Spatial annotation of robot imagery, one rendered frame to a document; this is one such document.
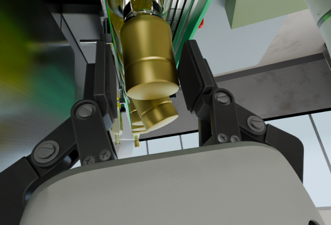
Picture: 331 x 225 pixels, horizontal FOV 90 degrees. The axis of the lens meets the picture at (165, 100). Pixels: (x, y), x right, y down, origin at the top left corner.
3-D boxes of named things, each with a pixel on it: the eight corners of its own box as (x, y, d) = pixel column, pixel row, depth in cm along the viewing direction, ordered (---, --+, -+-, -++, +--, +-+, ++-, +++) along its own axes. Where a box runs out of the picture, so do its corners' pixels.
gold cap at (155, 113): (125, 82, 15) (146, 128, 13) (162, 70, 16) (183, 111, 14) (128, 97, 18) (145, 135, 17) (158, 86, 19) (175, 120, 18)
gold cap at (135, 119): (127, 86, 20) (130, 122, 19) (155, 85, 21) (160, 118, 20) (128, 96, 24) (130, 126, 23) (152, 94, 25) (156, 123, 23)
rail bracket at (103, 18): (77, 5, 36) (77, 60, 32) (110, 6, 37) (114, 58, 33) (82, 19, 39) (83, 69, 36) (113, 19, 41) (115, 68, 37)
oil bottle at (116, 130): (109, 98, 95) (111, 145, 88) (118, 97, 95) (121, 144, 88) (111, 101, 100) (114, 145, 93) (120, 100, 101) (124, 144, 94)
